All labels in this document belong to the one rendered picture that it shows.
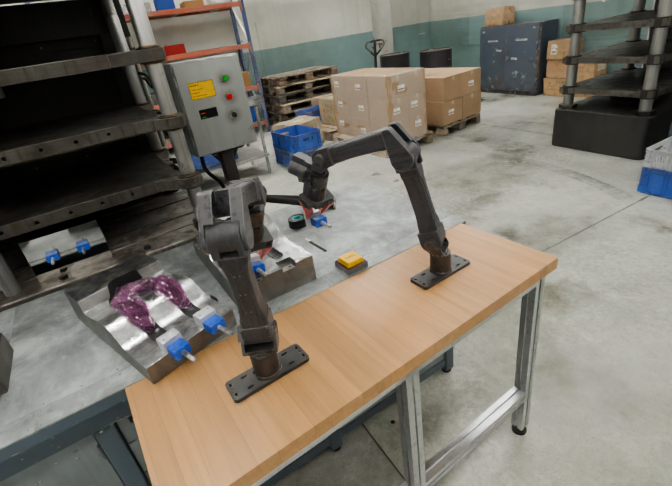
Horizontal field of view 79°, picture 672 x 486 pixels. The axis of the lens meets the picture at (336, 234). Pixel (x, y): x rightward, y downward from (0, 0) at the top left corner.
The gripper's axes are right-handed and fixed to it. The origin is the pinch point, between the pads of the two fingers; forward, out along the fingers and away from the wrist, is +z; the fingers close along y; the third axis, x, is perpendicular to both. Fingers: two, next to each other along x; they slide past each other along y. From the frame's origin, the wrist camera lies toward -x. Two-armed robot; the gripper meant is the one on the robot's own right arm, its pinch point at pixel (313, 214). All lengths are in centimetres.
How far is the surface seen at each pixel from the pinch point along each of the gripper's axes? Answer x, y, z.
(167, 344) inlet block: 23, 58, -3
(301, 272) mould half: 17.4, 15.2, 2.5
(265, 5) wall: -610, -303, 207
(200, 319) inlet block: 20, 48, -3
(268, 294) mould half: 18.3, 27.2, 4.6
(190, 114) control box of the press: -79, 14, 7
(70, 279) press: -45, 80, 43
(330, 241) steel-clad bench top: 3.8, -6.8, 15.1
